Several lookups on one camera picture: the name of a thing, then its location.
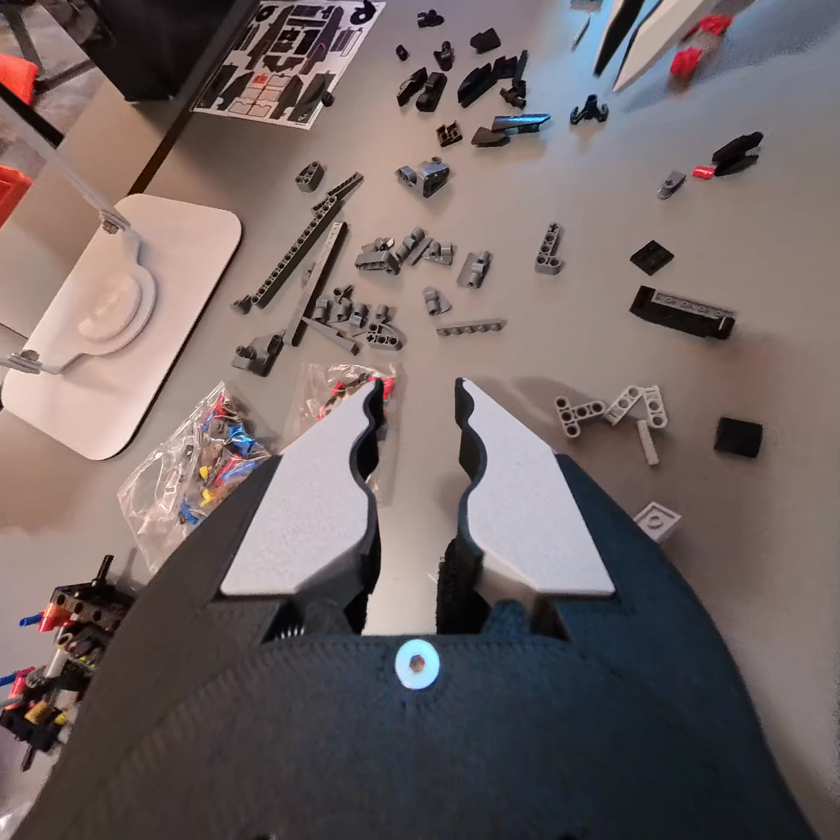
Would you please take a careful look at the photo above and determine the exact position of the light grey L-shaped beam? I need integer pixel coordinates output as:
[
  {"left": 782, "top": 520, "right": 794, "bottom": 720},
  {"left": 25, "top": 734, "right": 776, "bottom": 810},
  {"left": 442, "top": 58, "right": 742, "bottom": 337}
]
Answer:
[{"left": 602, "top": 384, "right": 670, "bottom": 431}]

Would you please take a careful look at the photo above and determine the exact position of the dark grey panel piece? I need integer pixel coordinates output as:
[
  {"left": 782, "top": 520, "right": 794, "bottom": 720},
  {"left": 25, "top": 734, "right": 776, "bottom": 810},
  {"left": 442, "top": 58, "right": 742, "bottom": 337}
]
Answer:
[{"left": 394, "top": 156, "right": 452, "bottom": 199}]

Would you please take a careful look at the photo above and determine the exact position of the dark grey L-shaped beam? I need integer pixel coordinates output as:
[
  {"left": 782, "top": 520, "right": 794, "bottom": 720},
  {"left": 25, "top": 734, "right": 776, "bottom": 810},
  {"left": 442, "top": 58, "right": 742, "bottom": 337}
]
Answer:
[{"left": 533, "top": 222, "right": 567, "bottom": 275}]

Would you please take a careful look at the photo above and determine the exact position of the long dark grey holed beam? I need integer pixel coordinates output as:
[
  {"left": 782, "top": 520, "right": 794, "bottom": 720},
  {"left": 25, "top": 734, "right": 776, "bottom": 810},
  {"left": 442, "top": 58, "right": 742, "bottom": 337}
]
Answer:
[{"left": 249, "top": 193, "right": 339, "bottom": 309}]

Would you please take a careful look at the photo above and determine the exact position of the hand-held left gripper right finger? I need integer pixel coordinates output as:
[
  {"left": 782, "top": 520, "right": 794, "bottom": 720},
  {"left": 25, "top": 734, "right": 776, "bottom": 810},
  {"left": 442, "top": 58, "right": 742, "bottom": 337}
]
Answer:
[{"left": 454, "top": 377, "right": 618, "bottom": 603}]

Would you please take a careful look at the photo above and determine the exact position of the black hook-shaped lego piece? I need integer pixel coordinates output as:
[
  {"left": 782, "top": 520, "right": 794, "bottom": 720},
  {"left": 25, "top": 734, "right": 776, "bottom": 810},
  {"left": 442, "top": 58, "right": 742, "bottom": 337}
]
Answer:
[{"left": 568, "top": 93, "right": 610, "bottom": 127}]

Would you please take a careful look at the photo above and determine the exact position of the clear bag of blue pieces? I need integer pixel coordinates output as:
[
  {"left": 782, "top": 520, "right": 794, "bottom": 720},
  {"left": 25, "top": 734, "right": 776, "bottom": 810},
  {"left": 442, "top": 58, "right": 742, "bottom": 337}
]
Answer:
[{"left": 118, "top": 381, "right": 277, "bottom": 572}]

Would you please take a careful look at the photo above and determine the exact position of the white stand foot bracket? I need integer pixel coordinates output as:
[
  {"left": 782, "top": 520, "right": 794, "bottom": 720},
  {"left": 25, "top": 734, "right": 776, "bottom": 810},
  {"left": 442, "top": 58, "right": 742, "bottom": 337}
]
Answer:
[{"left": 0, "top": 98, "right": 158, "bottom": 378}]

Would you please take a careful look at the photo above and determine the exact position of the group of small black pieces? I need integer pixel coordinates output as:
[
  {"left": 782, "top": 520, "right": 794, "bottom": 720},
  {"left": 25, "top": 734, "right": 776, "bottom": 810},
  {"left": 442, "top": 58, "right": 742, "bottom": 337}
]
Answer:
[{"left": 322, "top": 10, "right": 552, "bottom": 148}]

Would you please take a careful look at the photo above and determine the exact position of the lego sticker sheet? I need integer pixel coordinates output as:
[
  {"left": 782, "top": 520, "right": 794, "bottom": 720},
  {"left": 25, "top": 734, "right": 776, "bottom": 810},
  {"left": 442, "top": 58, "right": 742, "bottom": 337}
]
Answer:
[{"left": 190, "top": 0, "right": 387, "bottom": 131}]

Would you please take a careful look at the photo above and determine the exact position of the group of small dark grey connectors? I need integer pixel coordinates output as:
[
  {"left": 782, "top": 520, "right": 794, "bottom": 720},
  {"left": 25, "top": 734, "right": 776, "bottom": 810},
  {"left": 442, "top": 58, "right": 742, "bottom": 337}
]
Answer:
[{"left": 314, "top": 226, "right": 494, "bottom": 329}]

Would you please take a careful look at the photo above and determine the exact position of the clear bag of red pieces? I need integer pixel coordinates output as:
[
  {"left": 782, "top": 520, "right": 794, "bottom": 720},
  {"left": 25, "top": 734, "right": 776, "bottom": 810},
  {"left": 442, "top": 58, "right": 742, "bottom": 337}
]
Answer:
[{"left": 282, "top": 363, "right": 398, "bottom": 506}]

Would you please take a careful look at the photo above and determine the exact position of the black square lego plate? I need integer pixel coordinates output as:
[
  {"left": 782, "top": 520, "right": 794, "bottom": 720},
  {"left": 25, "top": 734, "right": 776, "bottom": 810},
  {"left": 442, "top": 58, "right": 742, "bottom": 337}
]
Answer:
[{"left": 629, "top": 239, "right": 676, "bottom": 277}]

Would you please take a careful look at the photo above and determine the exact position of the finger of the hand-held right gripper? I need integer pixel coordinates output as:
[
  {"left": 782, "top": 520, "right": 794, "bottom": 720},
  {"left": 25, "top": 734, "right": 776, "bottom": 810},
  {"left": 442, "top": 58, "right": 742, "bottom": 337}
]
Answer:
[
  {"left": 593, "top": 0, "right": 648, "bottom": 77},
  {"left": 612, "top": 0, "right": 716, "bottom": 93}
]

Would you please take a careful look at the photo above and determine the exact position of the black lego set box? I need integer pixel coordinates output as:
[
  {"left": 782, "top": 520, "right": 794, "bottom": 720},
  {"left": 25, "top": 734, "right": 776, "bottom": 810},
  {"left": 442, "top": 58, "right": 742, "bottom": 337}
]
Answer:
[{"left": 85, "top": 0, "right": 260, "bottom": 105}]

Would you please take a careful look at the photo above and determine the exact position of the partly built lego model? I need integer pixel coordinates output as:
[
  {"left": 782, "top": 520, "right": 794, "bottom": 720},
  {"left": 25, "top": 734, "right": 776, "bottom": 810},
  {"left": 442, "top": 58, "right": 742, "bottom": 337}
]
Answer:
[{"left": 0, "top": 553, "right": 137, "bottom": 774}]

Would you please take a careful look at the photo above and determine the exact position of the black curved lego panel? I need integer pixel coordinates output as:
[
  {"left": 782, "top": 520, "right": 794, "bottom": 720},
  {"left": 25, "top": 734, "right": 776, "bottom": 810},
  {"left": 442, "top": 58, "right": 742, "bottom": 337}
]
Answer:
[{"left": 710, "top": 130, "right": 767, "bottom": 178}]

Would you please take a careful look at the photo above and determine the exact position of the light grey square tile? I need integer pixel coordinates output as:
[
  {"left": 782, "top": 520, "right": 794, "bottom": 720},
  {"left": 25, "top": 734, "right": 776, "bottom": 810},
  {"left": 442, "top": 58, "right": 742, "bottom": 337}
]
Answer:
[{"left": 632, "top": 500, "right": 683, "bottom": 546}]

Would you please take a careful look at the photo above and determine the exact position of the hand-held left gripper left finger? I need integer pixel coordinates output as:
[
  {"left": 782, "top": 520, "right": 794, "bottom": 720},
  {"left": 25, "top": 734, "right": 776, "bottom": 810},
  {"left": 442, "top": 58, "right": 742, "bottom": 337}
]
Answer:
[{"left": 218, "top": 378, "right": 387, "bottom": 603}]

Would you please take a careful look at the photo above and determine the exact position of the dark grey panel with pin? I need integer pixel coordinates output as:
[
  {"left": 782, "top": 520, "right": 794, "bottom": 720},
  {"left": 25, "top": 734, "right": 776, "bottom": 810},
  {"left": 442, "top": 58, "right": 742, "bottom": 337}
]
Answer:
[{"left": 230, "top": 331, "right": 286, "bottom": 378}]

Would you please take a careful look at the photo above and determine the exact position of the black smooth lego tile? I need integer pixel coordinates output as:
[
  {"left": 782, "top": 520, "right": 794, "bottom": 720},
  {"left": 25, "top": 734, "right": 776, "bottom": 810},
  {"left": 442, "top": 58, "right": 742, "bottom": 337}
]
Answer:
[{"left": 713, "top": 415, "right": 765, "bottom": 459}]

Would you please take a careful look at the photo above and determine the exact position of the dark grey long wedge slope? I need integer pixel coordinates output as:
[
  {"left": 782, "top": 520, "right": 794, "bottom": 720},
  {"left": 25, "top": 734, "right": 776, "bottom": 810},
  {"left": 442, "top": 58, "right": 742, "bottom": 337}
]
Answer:
[{"left": 302, "top": 316, "right": 363, "bottom": 357}]

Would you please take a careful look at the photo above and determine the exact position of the long dark grey smooth panel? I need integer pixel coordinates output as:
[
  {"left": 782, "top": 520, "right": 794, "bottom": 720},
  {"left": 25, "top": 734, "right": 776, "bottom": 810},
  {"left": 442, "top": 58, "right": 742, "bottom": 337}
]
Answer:
[{"left": 285, "top": 222, "right": 347, "bottom": 347}]

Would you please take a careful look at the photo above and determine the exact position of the orange plastic part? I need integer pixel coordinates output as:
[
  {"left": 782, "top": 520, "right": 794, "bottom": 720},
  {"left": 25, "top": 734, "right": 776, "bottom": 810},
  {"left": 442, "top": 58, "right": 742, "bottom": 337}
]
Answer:
[
  {"left": 0, "top": 164, "right": 34, "bottom": 227},
  {"left": 0, "top": 52, "right": 42, "bottom": 106}
]

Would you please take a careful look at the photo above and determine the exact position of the white rounded base board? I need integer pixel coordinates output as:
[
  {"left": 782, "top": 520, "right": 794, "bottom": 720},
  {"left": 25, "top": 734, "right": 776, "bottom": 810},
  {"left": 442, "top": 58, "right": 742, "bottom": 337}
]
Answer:
[{"left": 0, "top": 192, "right": 244, "bottom": 462}]

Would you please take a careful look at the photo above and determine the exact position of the long black lego brick assembly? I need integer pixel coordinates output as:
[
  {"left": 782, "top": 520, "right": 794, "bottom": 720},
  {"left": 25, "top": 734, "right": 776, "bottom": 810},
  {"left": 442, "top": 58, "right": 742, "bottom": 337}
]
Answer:
[{"left": 629, "top": 284, "right": 738, "bottom": 341}]

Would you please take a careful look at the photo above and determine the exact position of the light grey T-shaped beam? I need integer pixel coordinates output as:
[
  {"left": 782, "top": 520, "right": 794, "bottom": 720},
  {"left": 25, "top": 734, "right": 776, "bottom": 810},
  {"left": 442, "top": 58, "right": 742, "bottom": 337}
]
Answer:
[{"left": 553, "top": 394, "right": 609, "bottom": 439}]

